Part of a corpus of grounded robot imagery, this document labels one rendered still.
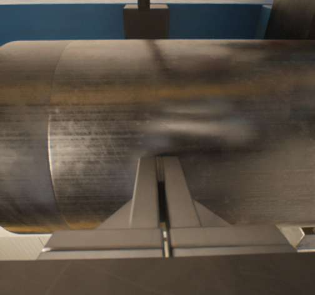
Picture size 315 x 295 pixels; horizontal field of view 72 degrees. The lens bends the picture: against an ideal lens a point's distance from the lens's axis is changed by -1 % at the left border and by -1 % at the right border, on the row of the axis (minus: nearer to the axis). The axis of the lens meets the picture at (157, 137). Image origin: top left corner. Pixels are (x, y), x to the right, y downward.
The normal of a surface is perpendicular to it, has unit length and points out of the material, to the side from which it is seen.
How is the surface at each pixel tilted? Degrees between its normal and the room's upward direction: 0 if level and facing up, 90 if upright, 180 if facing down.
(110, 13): 90
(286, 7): 0
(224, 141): 90
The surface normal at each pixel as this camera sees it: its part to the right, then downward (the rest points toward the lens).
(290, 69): 0.01, -0.48
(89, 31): 0.03, 0.59
